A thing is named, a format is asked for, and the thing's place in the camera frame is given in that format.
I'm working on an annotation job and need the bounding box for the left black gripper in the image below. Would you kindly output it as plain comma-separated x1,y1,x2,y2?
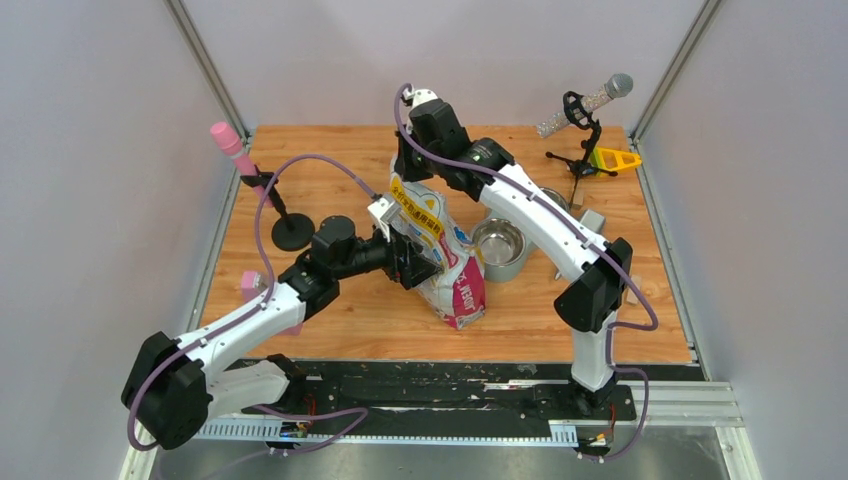
334,219,443,291

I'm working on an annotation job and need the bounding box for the pet food bag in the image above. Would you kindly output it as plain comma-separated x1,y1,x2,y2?
388,173,486,330

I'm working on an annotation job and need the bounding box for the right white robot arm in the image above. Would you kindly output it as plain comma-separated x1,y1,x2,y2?
393,84,633,418

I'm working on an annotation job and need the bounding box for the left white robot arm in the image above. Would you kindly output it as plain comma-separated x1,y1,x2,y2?
121,216,442,451

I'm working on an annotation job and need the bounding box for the grey double pet feeder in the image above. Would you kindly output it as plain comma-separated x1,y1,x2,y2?
471,187,606,283

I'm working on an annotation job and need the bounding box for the front steel bowl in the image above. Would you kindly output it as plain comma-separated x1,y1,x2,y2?
472,218,526,267

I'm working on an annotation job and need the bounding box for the steel bowl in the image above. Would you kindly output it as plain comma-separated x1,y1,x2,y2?
472,218,526,267
540,187,570,213

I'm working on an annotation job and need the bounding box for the rear steel bowl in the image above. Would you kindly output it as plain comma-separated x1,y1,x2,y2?
540,187,570,213

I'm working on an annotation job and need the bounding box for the pink block holder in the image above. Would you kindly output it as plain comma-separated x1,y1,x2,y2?
240,271,303,336

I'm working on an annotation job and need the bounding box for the wooden wedge block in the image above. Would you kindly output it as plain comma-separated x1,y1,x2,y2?
570,186,585,212

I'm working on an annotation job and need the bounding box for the black tripod mic stand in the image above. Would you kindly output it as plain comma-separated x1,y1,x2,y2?
545,91,619,193

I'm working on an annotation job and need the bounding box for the pink microphone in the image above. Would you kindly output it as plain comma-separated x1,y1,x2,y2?
209,122,267,196

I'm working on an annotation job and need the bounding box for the yellow plastic triangle toy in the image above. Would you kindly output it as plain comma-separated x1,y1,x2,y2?
589,147,642,176

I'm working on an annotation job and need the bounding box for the glitter silver microphone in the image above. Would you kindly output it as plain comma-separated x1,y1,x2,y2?
536,73,634,138

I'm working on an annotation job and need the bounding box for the small wooden block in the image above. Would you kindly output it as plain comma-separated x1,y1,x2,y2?
625,275,642,305

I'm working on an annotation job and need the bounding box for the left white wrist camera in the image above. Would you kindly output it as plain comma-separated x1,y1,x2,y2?
367,194,401,242

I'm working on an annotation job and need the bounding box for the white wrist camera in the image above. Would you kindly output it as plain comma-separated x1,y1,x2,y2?
367,194,401,242
402,87,440,109

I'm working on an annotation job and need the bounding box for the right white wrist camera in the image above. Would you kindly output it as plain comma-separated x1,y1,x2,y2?
402,87,440,109

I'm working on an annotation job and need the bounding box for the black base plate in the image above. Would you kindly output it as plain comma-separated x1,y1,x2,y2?
276,360,643,440

